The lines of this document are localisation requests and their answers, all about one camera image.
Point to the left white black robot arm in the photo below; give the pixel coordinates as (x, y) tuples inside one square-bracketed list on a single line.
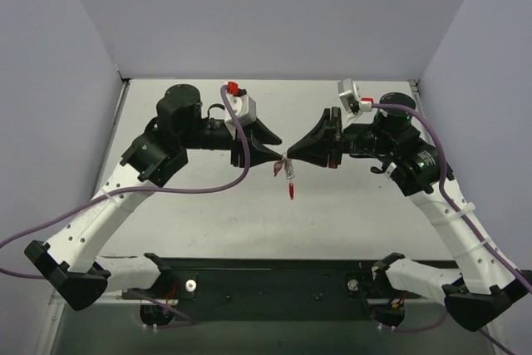
[(71, 260)]

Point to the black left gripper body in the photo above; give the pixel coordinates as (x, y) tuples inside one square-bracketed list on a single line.
[(240, 150)]

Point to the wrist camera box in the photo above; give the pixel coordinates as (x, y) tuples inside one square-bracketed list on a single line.
[(243, 106), (351, 100)]

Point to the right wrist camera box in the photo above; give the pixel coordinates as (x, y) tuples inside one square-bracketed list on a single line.
[(351, 100)]

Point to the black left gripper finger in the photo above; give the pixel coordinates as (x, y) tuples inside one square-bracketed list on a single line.
[(258, 153), (263, 134)]

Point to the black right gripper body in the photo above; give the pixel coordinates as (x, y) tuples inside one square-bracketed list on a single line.
[(335, 137)]

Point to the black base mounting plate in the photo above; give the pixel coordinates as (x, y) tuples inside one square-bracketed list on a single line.
[(266, 290)]

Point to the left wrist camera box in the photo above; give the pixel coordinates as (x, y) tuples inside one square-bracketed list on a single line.
[(243, 106)]

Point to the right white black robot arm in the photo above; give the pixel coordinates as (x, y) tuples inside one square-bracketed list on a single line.
[(484, 283)]

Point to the red tagged key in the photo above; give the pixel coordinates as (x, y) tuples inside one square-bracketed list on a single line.
[(277, 167)]

